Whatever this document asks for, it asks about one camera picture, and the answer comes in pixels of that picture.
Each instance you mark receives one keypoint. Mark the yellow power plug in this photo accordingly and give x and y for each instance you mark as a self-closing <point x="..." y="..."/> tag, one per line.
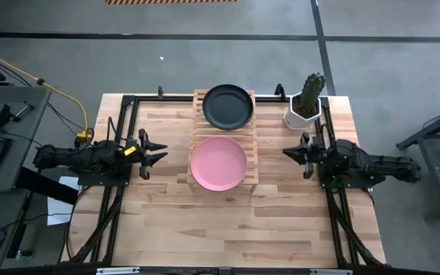
<point x="83" y="135"/>

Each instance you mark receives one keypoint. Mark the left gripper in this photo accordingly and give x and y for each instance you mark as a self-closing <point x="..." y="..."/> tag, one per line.
<point x="143" y="156"/>

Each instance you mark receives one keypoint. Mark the black desk clamp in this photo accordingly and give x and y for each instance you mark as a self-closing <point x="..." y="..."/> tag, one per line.
<point x="2" y="114"/>

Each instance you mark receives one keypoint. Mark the pink plate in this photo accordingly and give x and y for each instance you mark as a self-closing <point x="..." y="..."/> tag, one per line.
<point x="219" y="163"/>

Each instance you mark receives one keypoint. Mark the wooden slatted shelf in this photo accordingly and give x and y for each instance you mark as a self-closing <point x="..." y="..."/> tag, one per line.
<point x="252" y="133"/>

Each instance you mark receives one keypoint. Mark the white plant pot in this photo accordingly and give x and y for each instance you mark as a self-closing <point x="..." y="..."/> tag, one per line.
<point x="296" y="121"/>

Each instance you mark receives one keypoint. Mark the green cactus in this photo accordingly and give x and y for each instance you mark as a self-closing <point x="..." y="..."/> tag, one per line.
<point x="311" y="91"/>

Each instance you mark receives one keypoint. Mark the black side stand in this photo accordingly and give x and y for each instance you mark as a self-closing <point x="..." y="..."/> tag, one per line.
<point x="437" y="160"/>

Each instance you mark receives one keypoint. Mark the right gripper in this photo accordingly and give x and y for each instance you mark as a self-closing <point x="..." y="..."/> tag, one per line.
<point x="309" y="156"/>

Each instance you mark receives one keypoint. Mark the yellow label sticker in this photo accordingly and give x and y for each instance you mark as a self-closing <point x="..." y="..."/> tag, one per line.
<point x="130" y="151"/>

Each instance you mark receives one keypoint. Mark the grey desk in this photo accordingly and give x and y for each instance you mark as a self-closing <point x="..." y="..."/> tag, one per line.
<point x="21" y="168"/>

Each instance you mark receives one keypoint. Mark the white paper sheet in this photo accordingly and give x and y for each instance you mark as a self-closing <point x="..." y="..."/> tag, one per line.
<point x="57" y="214"/>

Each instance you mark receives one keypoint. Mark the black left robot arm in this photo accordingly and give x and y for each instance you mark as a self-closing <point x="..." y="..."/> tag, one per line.
<point x="82" y="154"/>

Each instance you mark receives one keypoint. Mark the black plate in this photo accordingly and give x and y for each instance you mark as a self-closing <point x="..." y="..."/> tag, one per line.
<point x="227" y="107"/>

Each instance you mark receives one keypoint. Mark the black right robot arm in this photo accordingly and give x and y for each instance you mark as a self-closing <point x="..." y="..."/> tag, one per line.
<point x="357" y="160"/>

